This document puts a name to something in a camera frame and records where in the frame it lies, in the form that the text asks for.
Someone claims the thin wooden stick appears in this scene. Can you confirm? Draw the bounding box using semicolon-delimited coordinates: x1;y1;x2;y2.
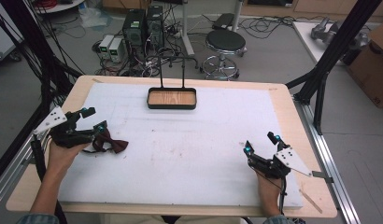
299;188;323;215

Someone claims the blue denim sleeve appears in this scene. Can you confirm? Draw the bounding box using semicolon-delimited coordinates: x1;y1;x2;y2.
262;214;296;224
15;212;61;224

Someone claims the grey robot part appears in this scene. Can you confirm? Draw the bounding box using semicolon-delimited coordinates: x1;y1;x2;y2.
310;16;370;50

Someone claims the brown cardboard box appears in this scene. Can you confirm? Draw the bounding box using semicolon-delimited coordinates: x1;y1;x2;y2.
346;19;383;109

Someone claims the blue denim right sleeve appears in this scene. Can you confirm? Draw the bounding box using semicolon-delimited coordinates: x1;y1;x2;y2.
262;214;296;224

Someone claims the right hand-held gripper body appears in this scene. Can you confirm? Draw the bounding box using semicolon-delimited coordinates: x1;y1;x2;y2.
247;146;314;180

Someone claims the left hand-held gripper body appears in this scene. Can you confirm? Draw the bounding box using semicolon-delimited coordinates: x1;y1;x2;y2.
33;105;99;149

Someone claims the person's left hand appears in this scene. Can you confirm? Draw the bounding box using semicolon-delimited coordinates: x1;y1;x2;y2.
47;139;92;176

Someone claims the aluminium rail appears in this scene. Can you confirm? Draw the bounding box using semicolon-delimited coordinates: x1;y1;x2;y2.
0;132;55;210
292;94;362;224

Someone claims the white foam mat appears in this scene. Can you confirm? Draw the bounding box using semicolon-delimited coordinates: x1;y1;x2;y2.
57;81;305;210

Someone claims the black tray stand wooden base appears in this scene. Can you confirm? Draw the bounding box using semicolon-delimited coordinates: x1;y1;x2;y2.
146;55;200;111

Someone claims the round white table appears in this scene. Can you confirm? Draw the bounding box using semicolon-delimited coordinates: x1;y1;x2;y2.
32;0;86;15

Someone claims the blue denim left sleeve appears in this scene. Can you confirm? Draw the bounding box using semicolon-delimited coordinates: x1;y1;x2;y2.
15;212;61;224

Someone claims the black computer tower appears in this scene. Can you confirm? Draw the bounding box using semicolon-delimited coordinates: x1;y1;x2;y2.
145;5;165;49
121;8;148;49

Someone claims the black power adapter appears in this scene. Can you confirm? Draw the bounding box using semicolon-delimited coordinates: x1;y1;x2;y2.
211;12;236;31

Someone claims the black metal frame strut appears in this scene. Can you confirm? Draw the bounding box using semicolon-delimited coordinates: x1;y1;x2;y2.
285;0;383;136
0;0;85;185

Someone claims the white power supply unit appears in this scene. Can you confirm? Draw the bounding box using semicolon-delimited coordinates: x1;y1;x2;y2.
97;34;115;61
107;37;124;64

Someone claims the black round stool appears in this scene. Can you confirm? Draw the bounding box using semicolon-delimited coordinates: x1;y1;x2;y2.
200;29;248;81

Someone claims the dark red bow tie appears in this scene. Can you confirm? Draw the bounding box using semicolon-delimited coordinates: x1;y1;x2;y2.
81;128;130;155

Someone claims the person's right hand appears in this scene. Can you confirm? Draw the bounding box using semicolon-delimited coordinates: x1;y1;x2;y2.
255;171;287;202

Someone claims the clear plastic bag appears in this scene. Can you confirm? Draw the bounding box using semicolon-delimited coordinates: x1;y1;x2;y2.
78;5;114;30

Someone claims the white table leg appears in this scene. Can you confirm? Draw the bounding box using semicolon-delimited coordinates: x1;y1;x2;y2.
179;0;196;57

